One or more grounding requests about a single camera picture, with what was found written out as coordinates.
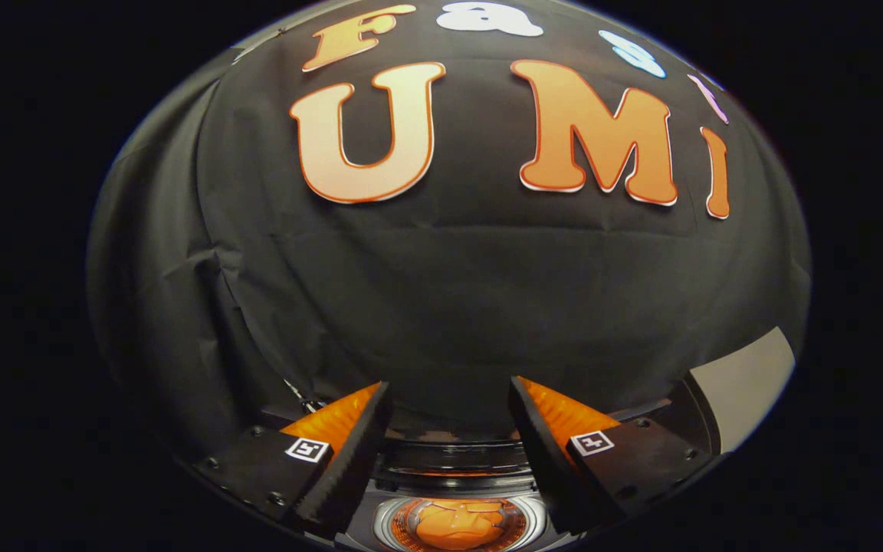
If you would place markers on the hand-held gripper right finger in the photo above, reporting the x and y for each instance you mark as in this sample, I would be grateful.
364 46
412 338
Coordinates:
545 460

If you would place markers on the yellow polo shirt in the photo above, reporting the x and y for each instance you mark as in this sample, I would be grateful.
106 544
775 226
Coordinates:
457 527

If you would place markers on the black backdrop cloth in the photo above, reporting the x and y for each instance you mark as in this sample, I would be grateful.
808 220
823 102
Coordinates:
487 291
150 291

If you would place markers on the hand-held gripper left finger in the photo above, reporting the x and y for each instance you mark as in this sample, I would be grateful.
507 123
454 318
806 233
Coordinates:
353 460

